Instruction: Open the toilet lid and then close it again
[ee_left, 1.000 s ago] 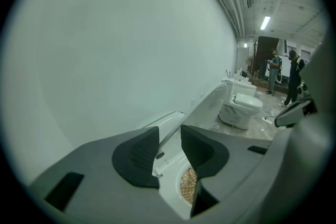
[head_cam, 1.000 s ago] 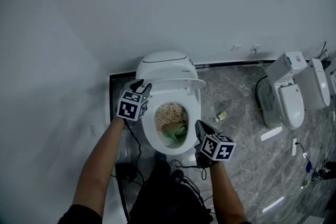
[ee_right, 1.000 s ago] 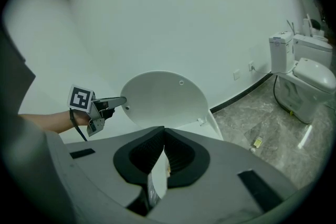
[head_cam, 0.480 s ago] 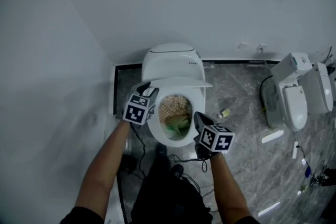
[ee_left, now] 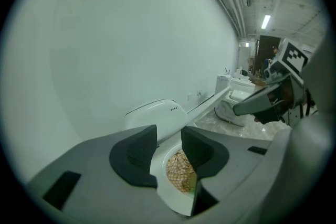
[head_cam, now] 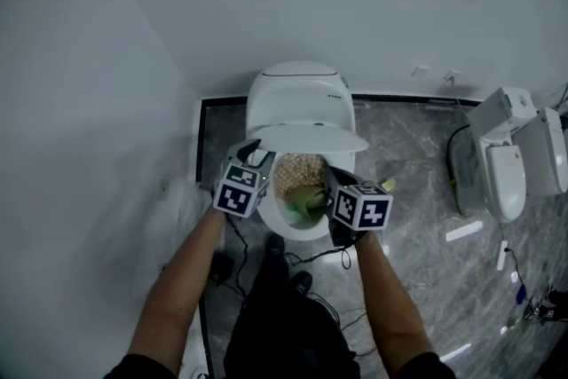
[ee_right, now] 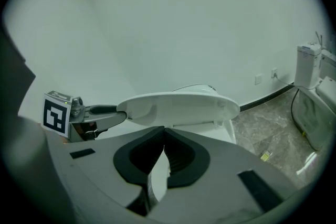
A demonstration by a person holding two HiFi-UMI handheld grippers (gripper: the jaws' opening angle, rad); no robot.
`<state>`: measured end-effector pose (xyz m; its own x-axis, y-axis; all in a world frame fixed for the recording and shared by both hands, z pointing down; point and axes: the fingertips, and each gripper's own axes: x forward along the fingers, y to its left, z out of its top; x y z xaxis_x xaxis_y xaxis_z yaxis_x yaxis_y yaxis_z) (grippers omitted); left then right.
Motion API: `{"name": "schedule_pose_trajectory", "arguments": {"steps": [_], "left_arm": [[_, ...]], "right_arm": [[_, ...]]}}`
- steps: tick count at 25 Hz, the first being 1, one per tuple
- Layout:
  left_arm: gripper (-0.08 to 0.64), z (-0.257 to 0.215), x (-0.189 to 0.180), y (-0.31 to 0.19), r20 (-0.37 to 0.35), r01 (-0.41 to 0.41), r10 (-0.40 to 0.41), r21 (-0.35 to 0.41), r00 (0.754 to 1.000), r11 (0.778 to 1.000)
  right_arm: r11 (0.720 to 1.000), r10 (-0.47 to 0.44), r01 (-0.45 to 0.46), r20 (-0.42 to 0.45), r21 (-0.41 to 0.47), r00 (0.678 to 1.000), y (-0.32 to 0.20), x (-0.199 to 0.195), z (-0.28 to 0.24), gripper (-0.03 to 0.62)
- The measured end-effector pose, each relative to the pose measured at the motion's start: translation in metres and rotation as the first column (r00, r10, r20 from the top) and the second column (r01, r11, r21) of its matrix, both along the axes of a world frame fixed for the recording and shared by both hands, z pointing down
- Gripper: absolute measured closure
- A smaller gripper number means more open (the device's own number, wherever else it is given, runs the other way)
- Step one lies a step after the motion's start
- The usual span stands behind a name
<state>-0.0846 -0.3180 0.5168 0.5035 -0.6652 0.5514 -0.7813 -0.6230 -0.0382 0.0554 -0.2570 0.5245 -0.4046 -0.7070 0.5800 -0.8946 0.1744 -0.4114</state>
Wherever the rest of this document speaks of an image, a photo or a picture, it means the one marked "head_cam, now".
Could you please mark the white toilet with square tank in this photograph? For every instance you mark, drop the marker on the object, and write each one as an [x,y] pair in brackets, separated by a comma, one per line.
[506,177]

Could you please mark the small blue item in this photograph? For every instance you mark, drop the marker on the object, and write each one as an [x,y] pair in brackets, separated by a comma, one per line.
[522,295]

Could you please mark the person's right forearm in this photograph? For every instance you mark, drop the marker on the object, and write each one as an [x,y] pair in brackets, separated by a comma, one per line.
[390,302]

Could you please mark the person's right black shoe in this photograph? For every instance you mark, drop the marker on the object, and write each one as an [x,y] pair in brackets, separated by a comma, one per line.
[301,281]

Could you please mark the white wall switch plate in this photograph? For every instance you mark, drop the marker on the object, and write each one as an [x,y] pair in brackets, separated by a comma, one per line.
[162,186]

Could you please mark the person's left forearm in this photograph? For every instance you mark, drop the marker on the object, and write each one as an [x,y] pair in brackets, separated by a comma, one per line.
[177,288]

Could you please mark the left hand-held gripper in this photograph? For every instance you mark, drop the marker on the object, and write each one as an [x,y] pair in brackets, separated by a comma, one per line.
[231,199]

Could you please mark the white slim toilet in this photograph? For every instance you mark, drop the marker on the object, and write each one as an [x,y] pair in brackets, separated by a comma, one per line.
[548,155]

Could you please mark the black power adapter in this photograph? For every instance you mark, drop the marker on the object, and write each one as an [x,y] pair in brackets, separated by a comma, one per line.
[223,268]

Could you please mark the white wall socket with plug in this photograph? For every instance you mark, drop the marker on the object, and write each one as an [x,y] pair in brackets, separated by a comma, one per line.
[452,75]

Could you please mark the beige patterned paper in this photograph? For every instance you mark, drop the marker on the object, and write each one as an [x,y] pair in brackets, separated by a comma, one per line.
[297,173]

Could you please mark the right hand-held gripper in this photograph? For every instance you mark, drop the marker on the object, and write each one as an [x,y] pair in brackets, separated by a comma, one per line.
[346,210]

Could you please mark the person's black trousers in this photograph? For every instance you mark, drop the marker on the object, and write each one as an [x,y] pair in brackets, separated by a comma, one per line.
[288,337]

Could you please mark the white rounded toilet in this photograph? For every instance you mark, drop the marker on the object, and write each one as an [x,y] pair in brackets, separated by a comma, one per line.
[297,102]

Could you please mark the black equipment pile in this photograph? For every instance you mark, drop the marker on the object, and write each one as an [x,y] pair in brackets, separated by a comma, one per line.
[548,306]

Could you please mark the person's black shirt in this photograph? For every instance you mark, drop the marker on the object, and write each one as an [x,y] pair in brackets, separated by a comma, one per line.
[133,368]

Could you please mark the white power strip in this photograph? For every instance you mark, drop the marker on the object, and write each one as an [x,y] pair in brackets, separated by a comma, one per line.
[502,256]

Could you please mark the blank white wall plate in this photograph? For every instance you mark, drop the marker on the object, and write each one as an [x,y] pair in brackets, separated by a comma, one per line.
[420,70]

